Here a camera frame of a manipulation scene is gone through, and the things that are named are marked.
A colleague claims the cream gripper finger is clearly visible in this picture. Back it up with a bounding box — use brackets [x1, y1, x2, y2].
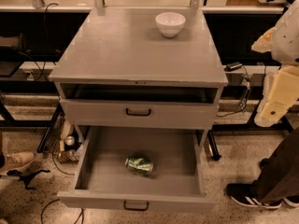
[251, 27, 276, 53]
[254, 65, 299, 127]

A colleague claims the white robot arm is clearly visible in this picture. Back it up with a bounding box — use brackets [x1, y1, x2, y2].
[251, 0, 299, 127]

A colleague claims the grey drawer cabinet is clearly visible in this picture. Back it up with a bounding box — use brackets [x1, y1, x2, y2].
[48, 7, 229, 135]

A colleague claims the open grey lower drawer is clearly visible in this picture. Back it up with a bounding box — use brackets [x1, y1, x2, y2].
[58, 127, 216, 213]

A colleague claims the closed grey middle drawer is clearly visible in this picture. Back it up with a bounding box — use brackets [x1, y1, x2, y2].
[60, 99, 218, 130]

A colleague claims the silver can under cabinet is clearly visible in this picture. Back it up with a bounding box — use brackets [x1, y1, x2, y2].
[64, 135, 76, 147]

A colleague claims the black power adapter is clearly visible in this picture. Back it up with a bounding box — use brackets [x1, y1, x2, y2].
[224, 62, 242, 72]

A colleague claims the dark brown trouser leg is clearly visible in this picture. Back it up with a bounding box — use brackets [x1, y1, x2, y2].
[251, 128, 299, 204]

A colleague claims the white ceramic bowl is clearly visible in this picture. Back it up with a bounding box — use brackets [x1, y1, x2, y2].
[155, 12, 186, 37]

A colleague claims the black white-striped sneaker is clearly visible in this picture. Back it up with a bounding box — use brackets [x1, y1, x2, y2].
[225, 183, 283, 210]

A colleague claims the tan leather shoe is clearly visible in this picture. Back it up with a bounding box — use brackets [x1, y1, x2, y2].
[0, 152, 35, 174]

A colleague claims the black drawer handle middle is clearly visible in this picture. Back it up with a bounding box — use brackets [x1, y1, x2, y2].
[125, 108, 151, 117]

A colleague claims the black drawer handle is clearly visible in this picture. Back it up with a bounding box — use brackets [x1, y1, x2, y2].
[125, 108, 151, 117]
[123, 201, 150, 212]

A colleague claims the black drawer handle lower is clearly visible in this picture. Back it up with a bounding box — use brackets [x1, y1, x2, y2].
[123, 201, 150, 212]

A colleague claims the black floor cable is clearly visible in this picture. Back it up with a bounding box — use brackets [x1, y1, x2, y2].
[40, 198, 86, 224]

